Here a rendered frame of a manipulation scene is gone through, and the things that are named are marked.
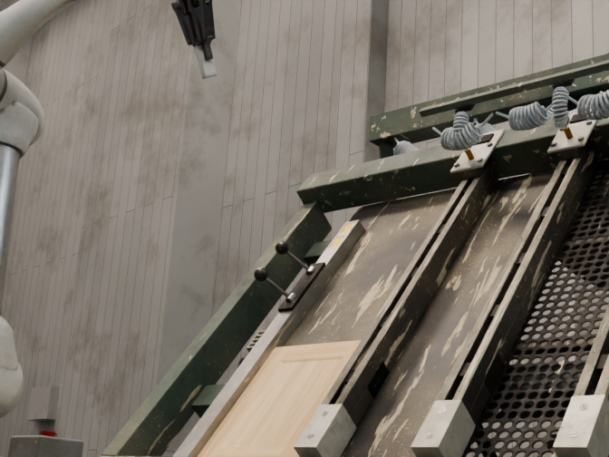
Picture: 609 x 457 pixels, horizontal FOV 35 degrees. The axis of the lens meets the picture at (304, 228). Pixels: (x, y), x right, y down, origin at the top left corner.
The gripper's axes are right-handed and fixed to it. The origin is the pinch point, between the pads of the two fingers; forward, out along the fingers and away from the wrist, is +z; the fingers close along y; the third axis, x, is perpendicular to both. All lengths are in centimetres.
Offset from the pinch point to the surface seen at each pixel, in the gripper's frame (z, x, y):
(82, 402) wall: 252, -186, 579
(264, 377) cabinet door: 78, -8, 19
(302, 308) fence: 69, -32, 30
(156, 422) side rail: 85, 12, 42
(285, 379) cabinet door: 78, -9, 12
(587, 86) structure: 32, -136, 5
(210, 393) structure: 84, -5, 42
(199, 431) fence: 83, 13, 19
